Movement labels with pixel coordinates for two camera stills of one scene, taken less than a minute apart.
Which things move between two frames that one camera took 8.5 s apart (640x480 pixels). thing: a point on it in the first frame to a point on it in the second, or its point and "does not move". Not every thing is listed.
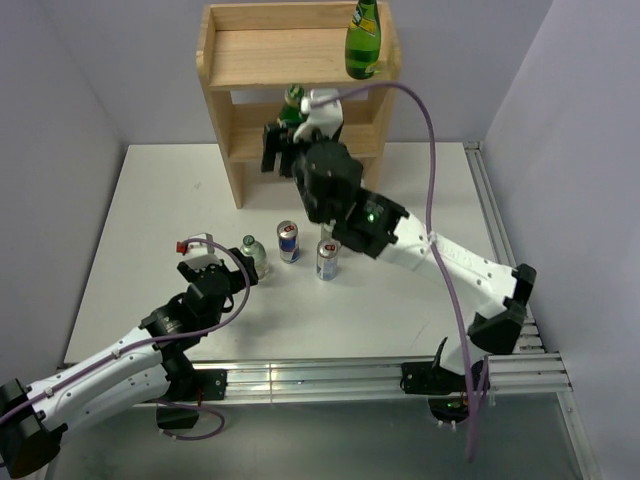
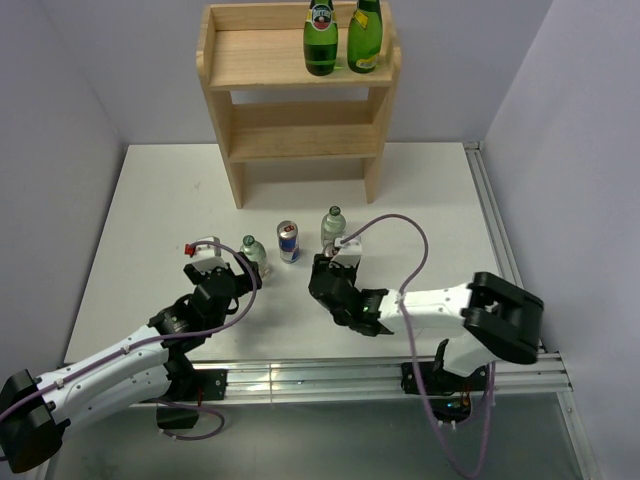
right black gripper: (276, 139) to (321, 262)
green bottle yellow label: (363, 41) does not move
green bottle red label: (292, 115) to (320, 38)
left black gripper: (191, 274) does not move
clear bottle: (257, 253) does not move
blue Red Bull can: (289, 242) does not move
